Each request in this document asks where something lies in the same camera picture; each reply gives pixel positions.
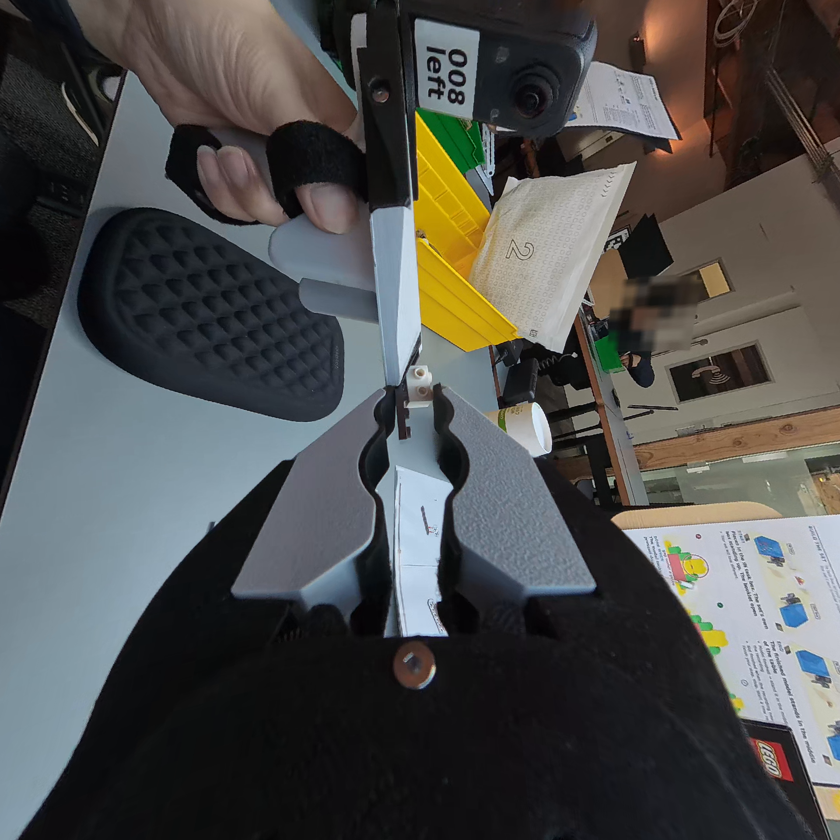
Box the green plastic bin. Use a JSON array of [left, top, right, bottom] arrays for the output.
[[416, 108, 488, 178]]

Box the yellow plastic bin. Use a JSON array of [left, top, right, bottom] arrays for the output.
[[415, 112, 519, 353]]

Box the black lego set box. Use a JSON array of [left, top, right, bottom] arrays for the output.
[[742, 718, 833, 840]]

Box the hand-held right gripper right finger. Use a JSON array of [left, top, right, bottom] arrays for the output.
[[433, 384, 598, 608]]

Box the person's left hand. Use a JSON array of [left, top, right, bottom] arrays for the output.
[[69, 0, 365, 235]]

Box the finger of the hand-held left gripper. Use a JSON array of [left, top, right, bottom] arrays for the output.
[[369, 202, 423, 388]]

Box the printed instruction sheet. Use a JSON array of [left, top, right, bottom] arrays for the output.
[[567, 62, 682, 142], [623, 515, 840, 788]]

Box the black textured pad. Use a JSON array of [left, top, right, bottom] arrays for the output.
[[77, 208, 345, 422]]

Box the paper cup with green band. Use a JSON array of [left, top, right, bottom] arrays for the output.
[[486, 402, 553, 458]]

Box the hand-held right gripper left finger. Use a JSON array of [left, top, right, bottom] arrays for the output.
[[233, 387, 396, 614]]

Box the white paper bag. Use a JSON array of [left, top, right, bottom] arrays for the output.
[[469, 162, 637, 353]]

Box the black framed marker sign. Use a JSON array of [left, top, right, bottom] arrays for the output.
[[607, 213, 676, 280]]

